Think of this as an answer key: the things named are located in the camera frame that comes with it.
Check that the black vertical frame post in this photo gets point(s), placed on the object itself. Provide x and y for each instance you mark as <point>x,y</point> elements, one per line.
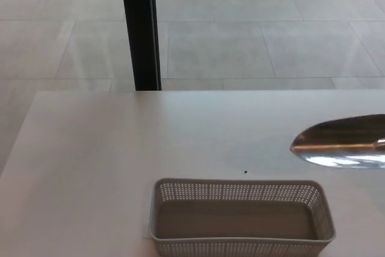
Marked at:
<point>138,28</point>

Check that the grey perforated plastic basket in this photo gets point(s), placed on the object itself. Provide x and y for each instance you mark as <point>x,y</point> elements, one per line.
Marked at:
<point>240,243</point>

